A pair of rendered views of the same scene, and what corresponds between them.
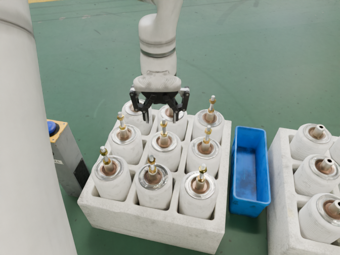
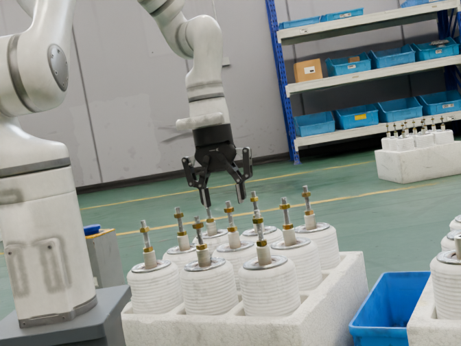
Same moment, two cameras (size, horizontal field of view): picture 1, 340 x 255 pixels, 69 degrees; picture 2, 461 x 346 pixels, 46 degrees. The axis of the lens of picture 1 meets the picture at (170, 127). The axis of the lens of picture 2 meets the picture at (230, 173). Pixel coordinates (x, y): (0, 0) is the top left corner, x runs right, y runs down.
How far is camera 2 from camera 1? 0.70 m
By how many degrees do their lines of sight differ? 45
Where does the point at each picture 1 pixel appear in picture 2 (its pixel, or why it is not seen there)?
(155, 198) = (202, 287)
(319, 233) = (449, 297)
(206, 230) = (272, 325)
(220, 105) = not seen: hidden behind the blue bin
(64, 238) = (65, 28)
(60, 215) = (67, 24)
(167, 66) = (212, 108)
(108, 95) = not seen: hidden behind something
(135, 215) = (174, 321)
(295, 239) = (417, 320)
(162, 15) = (197, 54)
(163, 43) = (204, 84)
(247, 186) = not seen: outside the picture
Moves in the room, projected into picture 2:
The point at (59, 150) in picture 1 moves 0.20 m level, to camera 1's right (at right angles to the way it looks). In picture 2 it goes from (97, 254) to (189, 244)
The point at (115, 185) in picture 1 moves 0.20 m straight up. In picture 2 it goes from (153, 278) to (132, 168)
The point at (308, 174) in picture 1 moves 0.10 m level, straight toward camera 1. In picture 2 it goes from (444, 245) to (398, 261)
